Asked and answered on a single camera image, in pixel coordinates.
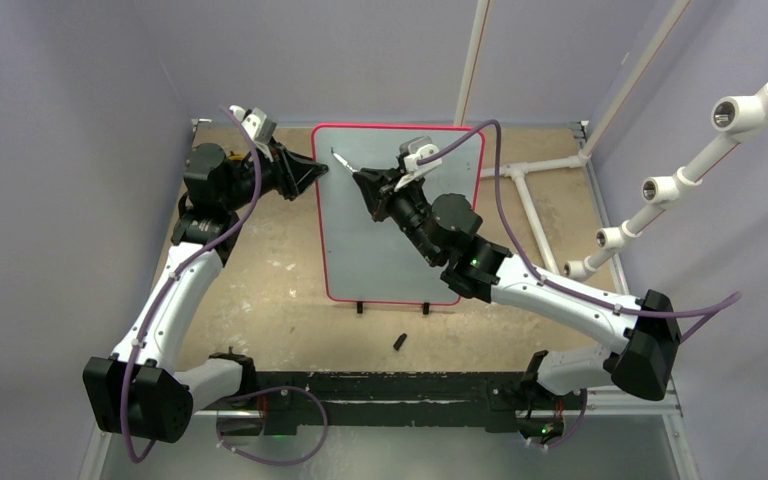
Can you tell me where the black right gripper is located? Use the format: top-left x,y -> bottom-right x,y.
356,165 -> 442,265

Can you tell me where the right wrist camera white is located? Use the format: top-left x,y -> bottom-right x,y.
395,136 -> 442,191

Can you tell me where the black marker cap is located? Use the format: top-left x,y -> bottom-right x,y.
393,333 -> 408,351

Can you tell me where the white whiteboard marker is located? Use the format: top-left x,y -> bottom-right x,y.
330,148 -> 358,174

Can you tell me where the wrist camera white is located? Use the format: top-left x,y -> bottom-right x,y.
234,108 -> 277,145
395,136 -> 442,191

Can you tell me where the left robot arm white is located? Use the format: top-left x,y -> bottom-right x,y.
82,140 -> 329,443

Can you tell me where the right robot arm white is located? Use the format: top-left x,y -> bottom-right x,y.
351,168 -> 680,407

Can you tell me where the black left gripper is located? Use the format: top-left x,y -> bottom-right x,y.
222,137 -> 327,212

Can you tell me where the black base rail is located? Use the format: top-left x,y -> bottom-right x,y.
208,361 -> 587,436

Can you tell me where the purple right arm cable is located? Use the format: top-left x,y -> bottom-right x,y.
417,119 -> 743,346

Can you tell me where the pink framed whiteboard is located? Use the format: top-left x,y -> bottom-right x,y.
311,123 -> 466,306

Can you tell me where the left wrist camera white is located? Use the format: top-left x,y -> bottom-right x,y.
234,108 -> 277,145

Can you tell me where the white PVC pipe frame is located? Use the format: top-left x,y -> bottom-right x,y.
455,1 -> 768,280

